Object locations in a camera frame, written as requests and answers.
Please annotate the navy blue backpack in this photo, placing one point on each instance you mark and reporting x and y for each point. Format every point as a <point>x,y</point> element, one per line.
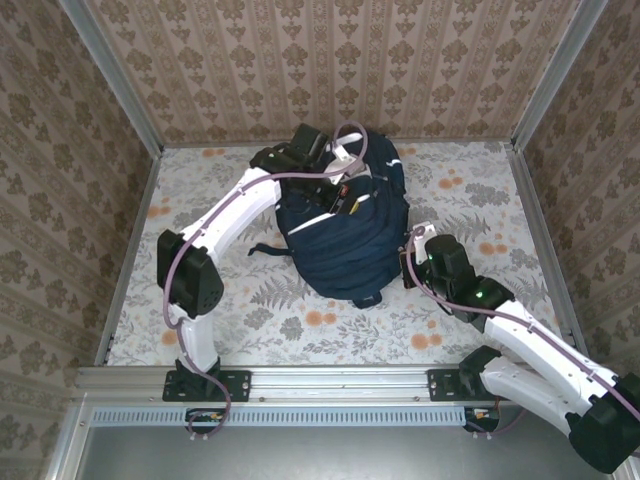
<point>345,240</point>

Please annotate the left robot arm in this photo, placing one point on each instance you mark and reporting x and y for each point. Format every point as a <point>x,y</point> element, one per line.
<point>235,210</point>

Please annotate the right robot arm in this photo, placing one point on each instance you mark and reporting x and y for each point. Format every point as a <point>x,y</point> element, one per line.
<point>540,345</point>

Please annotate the floral patterned table cover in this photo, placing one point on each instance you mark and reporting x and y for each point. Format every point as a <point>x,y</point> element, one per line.
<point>350,340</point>

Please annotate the grey sheet metal panel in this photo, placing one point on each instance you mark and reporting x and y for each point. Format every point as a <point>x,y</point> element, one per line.
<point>325,450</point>

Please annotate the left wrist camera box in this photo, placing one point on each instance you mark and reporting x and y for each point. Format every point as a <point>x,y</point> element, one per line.
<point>342,150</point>

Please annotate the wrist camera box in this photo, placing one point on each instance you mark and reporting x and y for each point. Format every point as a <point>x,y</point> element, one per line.
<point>342,150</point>
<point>425,230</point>

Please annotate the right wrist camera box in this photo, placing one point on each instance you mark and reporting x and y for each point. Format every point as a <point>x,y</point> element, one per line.
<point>425,230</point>

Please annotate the aluminium table side rail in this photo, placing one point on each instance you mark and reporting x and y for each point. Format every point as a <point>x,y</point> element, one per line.
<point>522,170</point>
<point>135,235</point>

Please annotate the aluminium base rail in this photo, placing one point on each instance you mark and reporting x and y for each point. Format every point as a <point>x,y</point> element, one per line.
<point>340,382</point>

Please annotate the aluminium frame post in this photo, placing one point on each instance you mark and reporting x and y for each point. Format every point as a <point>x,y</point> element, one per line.
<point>555,75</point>
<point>115,85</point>

